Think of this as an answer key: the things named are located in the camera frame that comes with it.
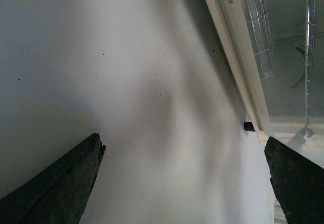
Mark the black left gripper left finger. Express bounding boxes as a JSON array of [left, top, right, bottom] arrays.
[[1, 133, 106, 223]]

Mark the metal oven wire rack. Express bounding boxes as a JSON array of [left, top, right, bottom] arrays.
[[241, 0, 320, 135]]

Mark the cream Toshiba toaster oven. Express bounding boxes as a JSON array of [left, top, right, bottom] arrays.
[[197, 0, 324, 224]]

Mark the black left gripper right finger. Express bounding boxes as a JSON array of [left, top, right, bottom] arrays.
[[264, 137, 323, 223]]

